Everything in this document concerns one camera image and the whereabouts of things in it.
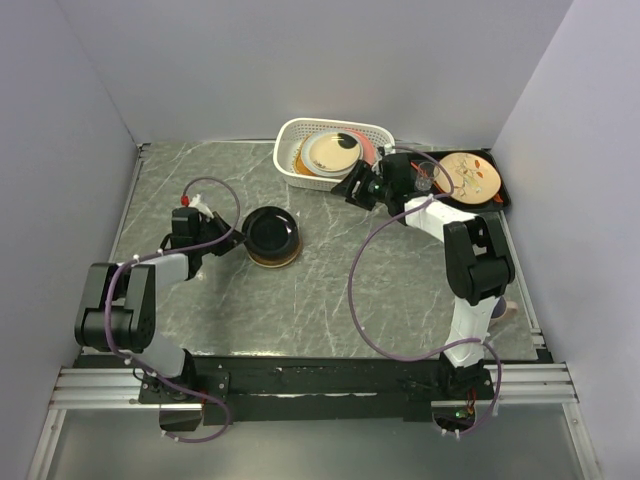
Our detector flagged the black serving tray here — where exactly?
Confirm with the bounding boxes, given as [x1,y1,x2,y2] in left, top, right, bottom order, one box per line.
[384,150,511,216]

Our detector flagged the floral peach plate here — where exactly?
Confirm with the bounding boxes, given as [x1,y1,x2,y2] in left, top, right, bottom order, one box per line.
[435,152,502,205]

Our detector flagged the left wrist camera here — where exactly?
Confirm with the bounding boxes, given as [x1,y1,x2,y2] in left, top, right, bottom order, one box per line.
[181,194,213,219]

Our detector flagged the pink purple mug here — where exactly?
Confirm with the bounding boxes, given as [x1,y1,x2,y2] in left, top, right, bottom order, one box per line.
[490,296,519,323]

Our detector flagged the black glossy saucer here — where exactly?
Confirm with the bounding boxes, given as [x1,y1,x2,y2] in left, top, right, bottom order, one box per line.
[242,206,301,260]

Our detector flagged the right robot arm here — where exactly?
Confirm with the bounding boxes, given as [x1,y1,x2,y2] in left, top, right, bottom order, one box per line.
[331,154,515,398]

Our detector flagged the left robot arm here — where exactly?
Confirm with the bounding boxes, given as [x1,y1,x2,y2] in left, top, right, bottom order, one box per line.
[74,207,245,402]

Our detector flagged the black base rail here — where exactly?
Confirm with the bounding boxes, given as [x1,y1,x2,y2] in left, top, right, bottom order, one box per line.
[137,352,554,431]

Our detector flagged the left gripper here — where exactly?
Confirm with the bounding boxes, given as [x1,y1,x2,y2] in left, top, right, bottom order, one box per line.
[194,211,248,256]

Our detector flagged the cream plate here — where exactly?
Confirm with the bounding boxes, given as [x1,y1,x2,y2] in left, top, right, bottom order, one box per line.
[347,129,377,166]

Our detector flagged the cream green glazed saucer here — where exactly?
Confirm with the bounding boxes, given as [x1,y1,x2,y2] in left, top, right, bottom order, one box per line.
[305,131,363,172]

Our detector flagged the small beige saucer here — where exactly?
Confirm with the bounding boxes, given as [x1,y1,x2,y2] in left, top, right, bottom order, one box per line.
[246,241,303,269]

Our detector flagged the white scalloped bowl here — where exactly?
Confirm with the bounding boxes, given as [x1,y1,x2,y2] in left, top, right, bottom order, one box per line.
[299,132,359,179]

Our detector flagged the orange woven tray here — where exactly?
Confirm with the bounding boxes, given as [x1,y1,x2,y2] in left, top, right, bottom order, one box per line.
[292,135,315,177]

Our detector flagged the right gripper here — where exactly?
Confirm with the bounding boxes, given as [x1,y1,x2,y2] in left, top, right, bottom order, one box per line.
[330,160,393,212]

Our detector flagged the white perforated plastic bin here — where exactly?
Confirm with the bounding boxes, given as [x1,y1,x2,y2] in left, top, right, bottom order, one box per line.
[273,117,395,192]

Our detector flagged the clear glass cup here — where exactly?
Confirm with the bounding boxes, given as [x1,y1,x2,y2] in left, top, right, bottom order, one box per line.
[411,161,440,192]

